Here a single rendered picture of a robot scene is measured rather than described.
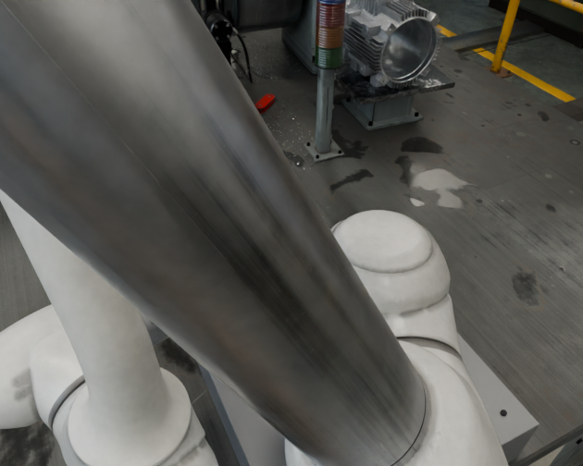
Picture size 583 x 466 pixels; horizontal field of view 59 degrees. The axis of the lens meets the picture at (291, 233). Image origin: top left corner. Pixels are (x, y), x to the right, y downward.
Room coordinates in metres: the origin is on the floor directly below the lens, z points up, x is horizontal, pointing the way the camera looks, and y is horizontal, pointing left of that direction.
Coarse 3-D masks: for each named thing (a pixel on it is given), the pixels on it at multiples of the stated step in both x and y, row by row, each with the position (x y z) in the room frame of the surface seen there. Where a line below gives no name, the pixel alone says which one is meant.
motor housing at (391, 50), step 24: (408, 0) 1.29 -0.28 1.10; (360, 24) 1.24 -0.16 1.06; (408, 24) 1.33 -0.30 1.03; (432, 24) 1.22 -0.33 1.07; (360, 48) 1.23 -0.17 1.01; (384, 48) 1.36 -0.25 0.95; (408, 48) 1.30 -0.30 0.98; (432, 48) 1.24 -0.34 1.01; (384, 72) 1.17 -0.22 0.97; (408, 72) 1.23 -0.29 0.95
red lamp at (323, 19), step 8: (320, 8) 1.08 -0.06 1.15; (328, 8) 1.07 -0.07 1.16; (336, 8) 1.07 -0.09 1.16; (344, 8) 1.09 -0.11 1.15; (320, 16) 1.08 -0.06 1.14; (328, 16) 1.07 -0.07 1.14; (336, 16) 1.07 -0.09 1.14; (344, 16) 1.10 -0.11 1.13; (320, 24) 1.08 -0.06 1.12; (328, 24) 1.07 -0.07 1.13; (336, 24) 1.07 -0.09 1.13
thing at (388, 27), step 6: (348, 0) 1.34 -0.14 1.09; (354, 0) 1.34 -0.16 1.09; (348, 6) 1.33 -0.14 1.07; (432, 12) 1.24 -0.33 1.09; (432, 18) 1.22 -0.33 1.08; (438, 18) 1.23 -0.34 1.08; (384, 24) 1.18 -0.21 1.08; (390, 24) 1.17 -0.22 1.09; (384, 30) 1.17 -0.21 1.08; (390, 30) 1.17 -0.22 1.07; (378, 72) 1.19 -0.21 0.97; (426, 72) 1.23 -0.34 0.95; (378, 78) 1.17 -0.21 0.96; (384, 78) 1.17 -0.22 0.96; (384, 84) 1.17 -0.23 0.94
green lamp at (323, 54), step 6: (318, 48) 1.08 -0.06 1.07; (324, 48) 1.07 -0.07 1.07; (336, 48) 1.07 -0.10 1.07; (318, 54) 1.08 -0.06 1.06; (324, 54) 1.07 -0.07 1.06; (330, 54) 1.07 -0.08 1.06; (336, 54) 1.07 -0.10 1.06; (318, 60) 1.08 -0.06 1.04; (324, 60) 1.07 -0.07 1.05; (330, 60) 1.07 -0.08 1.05; (336, 60) 1.07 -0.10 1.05; (324, 66) 1.07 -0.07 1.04; (330, 66) 1.07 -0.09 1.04; (336, 66) 1.08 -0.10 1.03
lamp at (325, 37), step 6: (318, 30) 1.08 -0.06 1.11; (324, 30) 1.07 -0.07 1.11; (330, 30) 1.07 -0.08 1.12; (336, 30) 1.07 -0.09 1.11; (342, 30) 1.09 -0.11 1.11; (318, 36) 1.08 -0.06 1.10; (324, 36) 1.07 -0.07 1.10; (330, 36) 1.07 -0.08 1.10; (336, 36) 1.07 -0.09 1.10; (342, 36) 1.09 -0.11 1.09; (318, 42) 1.08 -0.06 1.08; (324, 42) 1.07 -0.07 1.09; (330, 42) 1.07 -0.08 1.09; (336, 42) 1.07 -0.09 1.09; (342, 42) 1.09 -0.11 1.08; (330, 48) 1.07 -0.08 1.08
